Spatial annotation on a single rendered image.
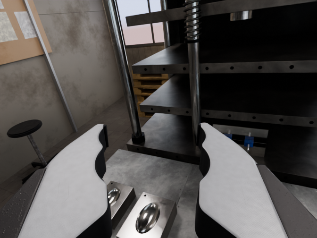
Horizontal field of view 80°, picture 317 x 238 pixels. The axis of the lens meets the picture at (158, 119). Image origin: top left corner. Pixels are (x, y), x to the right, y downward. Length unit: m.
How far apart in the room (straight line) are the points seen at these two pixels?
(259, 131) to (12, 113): 2.70
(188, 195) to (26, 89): 2.57
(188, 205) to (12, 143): 2.51
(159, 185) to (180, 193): 0.11
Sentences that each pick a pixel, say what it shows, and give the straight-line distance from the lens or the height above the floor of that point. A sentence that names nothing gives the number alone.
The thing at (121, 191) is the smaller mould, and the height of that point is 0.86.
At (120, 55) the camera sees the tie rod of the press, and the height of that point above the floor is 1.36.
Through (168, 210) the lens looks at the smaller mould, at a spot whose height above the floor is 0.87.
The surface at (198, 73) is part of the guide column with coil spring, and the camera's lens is 0.97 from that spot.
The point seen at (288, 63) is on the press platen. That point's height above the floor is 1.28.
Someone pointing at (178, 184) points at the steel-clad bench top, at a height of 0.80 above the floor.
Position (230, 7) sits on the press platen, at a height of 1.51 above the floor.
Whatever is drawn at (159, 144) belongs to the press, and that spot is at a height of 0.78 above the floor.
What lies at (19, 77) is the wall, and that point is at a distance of 3.01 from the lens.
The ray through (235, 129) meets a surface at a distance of 1.09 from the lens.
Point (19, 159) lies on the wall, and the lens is 3.11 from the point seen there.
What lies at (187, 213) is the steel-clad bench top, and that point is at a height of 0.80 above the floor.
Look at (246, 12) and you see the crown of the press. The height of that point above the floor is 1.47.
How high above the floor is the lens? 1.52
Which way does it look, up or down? 28 degrees down
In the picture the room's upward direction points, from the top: 9 degrees counter-clockwise
